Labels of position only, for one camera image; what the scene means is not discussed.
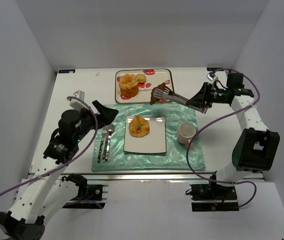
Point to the aluminium table edge rail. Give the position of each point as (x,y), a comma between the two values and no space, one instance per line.
(141,177)

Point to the glazed ring bread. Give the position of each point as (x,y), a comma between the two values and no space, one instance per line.
(139,127)

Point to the steel serving tongs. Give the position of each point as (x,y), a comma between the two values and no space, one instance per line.
(168,94)

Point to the steel fork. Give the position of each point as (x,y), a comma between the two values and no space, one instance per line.
(104,131)

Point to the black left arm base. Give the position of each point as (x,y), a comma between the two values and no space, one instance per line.
(90,195)

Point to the white square plate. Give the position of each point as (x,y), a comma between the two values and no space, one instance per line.
(153,143)

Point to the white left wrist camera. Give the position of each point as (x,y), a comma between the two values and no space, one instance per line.
(75,103)

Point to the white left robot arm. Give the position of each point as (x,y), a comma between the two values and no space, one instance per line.
(29,215)

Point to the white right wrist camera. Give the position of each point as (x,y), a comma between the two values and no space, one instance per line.
(211,77)

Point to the steel spoon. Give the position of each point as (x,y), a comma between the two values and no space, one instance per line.
(110,130)

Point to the pink ceramic mug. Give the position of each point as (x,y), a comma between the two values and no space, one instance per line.
(186,131)

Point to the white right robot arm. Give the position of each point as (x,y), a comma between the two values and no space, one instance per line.
(256,147)

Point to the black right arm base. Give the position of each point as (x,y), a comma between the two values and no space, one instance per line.
(212,197)

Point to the brown chocolate croissant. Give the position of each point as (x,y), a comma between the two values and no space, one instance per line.
(153,99)

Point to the tall orange muffin bread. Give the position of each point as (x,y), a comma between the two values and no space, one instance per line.
(129,85)

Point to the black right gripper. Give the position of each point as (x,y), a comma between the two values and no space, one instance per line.
(206,94)

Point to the green satin placemat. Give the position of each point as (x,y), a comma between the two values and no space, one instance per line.
(176,156)

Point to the small round bun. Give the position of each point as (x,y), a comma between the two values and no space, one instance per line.
(141,78)

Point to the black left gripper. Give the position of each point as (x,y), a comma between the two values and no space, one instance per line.
(94,117)

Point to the steel table knife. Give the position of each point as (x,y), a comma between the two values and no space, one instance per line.
(107,148)

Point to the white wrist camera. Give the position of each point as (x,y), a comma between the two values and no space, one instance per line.
(211,77)
(75,103)

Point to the strawberry print tray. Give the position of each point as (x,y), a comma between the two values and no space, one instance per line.
(154,77)

